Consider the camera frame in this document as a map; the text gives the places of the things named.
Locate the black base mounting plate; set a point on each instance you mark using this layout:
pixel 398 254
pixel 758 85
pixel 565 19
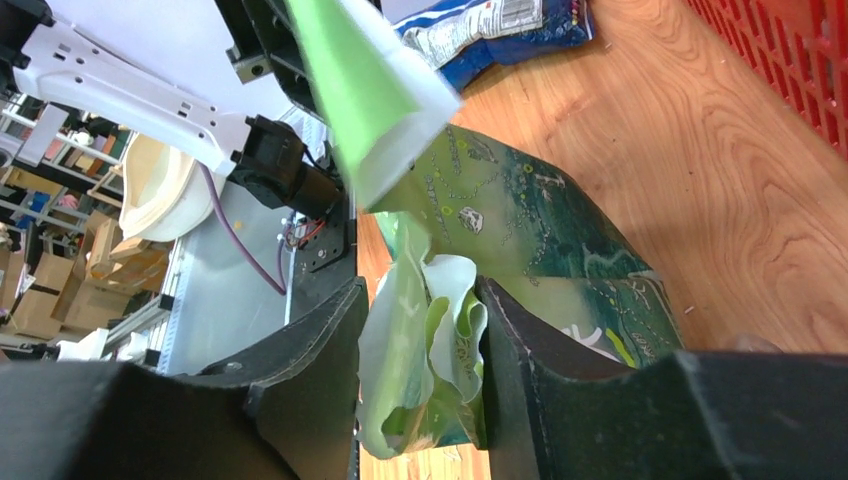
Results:
pixel 324 261

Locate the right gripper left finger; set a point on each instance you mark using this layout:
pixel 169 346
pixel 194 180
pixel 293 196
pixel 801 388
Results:
pixel 280 409

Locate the cardboard boxes in background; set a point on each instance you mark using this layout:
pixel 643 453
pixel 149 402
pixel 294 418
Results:
pixel 91 290

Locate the red plastic shopping basket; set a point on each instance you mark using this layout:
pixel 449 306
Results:
pixel 798 47

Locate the blue silver snack bag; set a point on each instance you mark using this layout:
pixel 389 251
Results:
pixel 490 30

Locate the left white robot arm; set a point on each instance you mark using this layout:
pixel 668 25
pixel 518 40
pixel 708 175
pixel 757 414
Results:
pixel 48 59

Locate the green cat litter bag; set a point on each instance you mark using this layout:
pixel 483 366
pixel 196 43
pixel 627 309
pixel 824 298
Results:
pixel 453 205

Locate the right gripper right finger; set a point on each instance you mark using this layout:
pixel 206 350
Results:
pixel 554 409

